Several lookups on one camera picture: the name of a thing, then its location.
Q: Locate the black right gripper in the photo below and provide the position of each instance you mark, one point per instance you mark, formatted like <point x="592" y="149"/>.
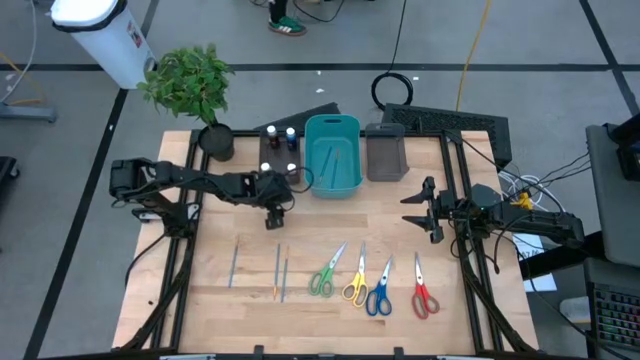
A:
<point x="444" y="209"/>

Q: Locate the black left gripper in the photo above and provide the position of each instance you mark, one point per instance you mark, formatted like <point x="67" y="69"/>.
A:
<point x="270" y="190"/>

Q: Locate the yellow paint bottle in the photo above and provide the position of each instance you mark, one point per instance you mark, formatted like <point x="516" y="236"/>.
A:
<point x="265" y="167"/>

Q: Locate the magenta paint bottle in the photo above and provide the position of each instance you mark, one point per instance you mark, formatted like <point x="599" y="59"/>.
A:
<point x="291" y="167"/>

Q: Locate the red scissors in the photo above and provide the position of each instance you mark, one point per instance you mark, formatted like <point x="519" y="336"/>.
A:
<point x="420" y="287"/>

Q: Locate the grey pencil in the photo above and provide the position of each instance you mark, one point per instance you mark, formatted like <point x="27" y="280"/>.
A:
<point x="233" y="265"/>
<point x="285" y="275"/>

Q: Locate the blue scissors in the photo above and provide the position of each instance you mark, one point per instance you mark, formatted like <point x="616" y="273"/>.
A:
<point x="383" y="283"/>

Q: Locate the yellow scissors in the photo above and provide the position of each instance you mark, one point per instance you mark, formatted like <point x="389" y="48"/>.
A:
<point x="361" y="277"/>

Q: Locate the green scissors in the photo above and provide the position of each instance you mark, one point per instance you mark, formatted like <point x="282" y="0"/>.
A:
<point x="328" y="272"/>

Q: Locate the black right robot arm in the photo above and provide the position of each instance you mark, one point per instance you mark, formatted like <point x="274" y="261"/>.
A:
<point x="540" y="220"/>

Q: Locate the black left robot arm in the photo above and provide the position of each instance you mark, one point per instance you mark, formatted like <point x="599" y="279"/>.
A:
<point x="200" y="180"/>

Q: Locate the blue paint bottle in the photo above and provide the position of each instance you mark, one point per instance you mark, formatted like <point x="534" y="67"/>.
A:
<point x="291" y="142"/>

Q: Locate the dark red paint bottle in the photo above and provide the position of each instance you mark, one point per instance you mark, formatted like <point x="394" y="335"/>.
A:
<point x="272" y="137"/>

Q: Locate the teal plastic bin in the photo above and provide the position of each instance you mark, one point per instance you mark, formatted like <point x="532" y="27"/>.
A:
<point x="350" y="150"/>

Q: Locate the yellow connector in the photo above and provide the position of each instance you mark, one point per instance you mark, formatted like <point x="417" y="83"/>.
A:
<point x="523" y="201"/>

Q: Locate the potted green plant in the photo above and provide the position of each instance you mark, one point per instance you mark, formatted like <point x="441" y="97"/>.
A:
<point x="190" y="85"/>

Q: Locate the white paper sheet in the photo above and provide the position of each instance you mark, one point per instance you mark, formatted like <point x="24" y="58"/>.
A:
<point x="542" y="280"/>

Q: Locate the person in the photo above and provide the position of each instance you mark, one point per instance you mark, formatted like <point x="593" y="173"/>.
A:
<point x="287" y="26"/>

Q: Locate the grey flat panel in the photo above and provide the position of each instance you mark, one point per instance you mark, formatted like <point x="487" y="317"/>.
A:
<point x="615" y="210"/>

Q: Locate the white trash can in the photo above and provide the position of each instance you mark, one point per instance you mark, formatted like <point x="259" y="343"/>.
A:
<point x="110" y="45"/>

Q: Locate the backlit keyboard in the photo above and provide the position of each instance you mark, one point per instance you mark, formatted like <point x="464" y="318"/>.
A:
<point x="617" y="315"/>

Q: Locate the grey stand base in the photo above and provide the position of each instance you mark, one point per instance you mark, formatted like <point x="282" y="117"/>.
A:
<point x="27" y="112"/>

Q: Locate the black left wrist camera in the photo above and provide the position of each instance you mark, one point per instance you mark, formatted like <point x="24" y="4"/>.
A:
<point x="275" y="217"/>

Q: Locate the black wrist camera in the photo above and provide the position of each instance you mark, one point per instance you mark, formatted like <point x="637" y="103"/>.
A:
<point x="436" y="235"/>
<point x="275" y="217"/>

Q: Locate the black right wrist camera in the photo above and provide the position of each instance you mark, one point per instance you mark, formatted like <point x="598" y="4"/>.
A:
<point x="436" y="235"/>

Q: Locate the black table frame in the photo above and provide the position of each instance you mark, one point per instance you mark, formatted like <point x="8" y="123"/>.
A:
<point x="446" y="160"/>

